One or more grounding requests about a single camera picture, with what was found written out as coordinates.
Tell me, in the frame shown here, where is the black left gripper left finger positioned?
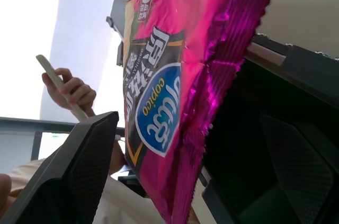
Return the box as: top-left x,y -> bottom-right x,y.
0,111 -> 120,224

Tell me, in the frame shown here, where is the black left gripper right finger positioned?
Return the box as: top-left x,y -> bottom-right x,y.
258,113 -> 335,224

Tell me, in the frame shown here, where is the white smartphone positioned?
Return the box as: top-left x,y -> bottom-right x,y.
35,54 -> 89,123

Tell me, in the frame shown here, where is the pink snack bag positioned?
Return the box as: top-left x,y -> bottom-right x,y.
122,0 -> 282,224

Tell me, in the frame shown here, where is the person's bare hand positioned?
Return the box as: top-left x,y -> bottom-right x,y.
42,67 -> 97,118

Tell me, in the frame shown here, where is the dark window frame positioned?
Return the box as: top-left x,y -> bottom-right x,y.
0,116 -> 126,162

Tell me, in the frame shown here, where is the grey metal frame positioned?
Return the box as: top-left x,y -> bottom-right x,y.
105,0 -> 146,67

